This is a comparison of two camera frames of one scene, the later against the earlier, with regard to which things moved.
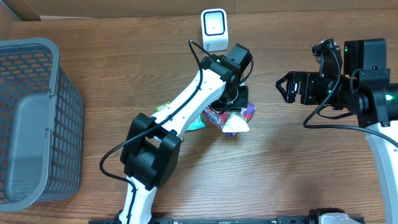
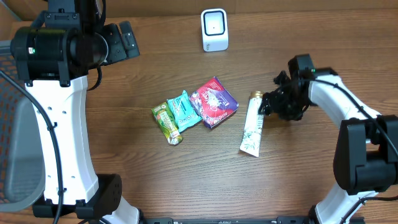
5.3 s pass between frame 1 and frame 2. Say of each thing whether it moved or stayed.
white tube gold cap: moved
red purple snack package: moved
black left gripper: moved
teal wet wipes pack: moved
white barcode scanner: stayed
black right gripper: moved
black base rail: stayed
